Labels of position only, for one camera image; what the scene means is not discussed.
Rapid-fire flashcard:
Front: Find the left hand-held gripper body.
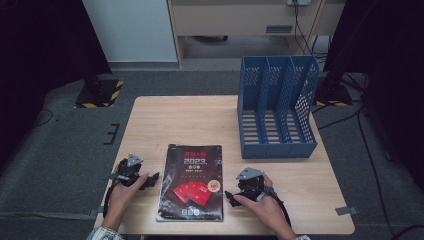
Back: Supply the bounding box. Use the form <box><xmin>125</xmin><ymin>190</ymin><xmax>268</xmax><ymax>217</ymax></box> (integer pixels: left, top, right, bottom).
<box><xmin>109</xmin><ymin>152</ymin><xmax>150</xmax><ymax>192</ymax></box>

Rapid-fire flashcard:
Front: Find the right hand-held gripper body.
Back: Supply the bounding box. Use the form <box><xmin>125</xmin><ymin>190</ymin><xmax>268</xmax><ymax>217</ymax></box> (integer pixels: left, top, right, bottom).
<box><xmin>234</xmin><ymin>166</ymin><xmax>276</xmax><ymax>203</ymax></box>

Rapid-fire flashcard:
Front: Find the person's left hand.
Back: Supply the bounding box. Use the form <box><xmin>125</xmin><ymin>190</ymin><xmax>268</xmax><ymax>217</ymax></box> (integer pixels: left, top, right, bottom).
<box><xmin>103</xmin><ymin>172</ymin><xmax>150</xmax><ymax>232</ymax></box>

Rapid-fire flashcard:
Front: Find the person's right hand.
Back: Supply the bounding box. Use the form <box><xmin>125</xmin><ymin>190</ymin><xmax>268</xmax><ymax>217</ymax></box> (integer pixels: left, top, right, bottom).
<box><xmin>232</xmin><ymin>173</ymin><xmax>297</xmax><ymax>236</ymax></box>

